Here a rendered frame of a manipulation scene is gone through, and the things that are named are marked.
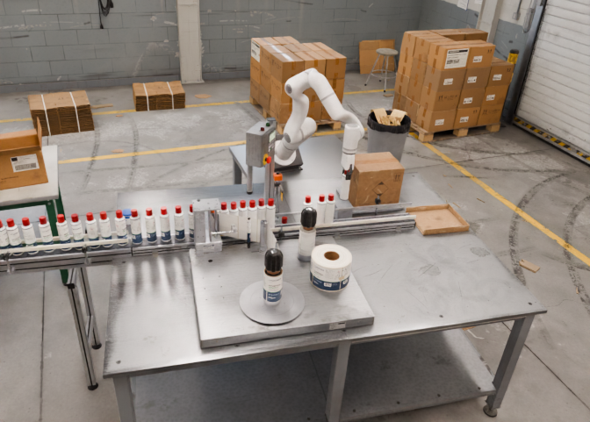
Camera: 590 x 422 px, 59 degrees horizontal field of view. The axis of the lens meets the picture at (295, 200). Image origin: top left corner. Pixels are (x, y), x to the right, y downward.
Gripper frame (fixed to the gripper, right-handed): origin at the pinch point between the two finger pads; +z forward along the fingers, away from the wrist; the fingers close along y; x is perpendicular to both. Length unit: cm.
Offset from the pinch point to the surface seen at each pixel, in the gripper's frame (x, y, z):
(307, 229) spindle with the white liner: -36, 46, 5
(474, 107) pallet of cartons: 268, -278, 74
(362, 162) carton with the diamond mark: 15.1, -14.4, 0.2
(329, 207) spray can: -14.9, 17.3, 10.8
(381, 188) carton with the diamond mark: 25.5, -3.2, 13.0
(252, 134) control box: -59, 13, -35
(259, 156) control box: -56, 15, -23
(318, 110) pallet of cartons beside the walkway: 81, -319, 87
